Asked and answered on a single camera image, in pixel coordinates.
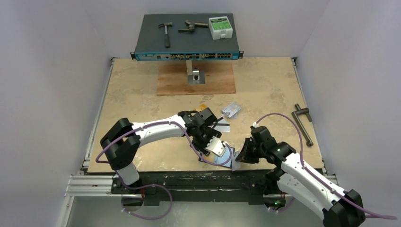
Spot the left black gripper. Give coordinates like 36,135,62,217
190,126,221,156

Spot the black card holder wallet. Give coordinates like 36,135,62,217
201,146,241,171

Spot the single silver card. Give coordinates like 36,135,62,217
213,117,230,133

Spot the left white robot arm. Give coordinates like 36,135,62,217
100,108,226,193

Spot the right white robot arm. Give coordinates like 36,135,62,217
236,126,366,227

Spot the gold VIP card stack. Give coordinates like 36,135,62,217
195,104,207,112

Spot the silver card stack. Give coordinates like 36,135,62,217
221,102,242,119

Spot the wooden board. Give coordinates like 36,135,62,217
156,61,236,96

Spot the small hammer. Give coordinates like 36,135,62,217
158,22,173,48

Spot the rusty pliers tool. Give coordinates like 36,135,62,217
178,20,209,33

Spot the white green plastic box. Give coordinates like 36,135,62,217
208,16,233,40

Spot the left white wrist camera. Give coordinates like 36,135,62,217
205,137,226,157

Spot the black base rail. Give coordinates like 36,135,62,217
111,169,298,208

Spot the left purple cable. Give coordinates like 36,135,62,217
95,120,233,166

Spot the metal stand bracket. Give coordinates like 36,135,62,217
185,60,205,85

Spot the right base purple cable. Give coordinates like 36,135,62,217
267,195,296,214

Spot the metal crank handle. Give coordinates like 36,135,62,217
291,104,314,148

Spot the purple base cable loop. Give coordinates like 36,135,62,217
121,182,174,220

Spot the blue network switch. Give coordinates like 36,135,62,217
130,13,244,61

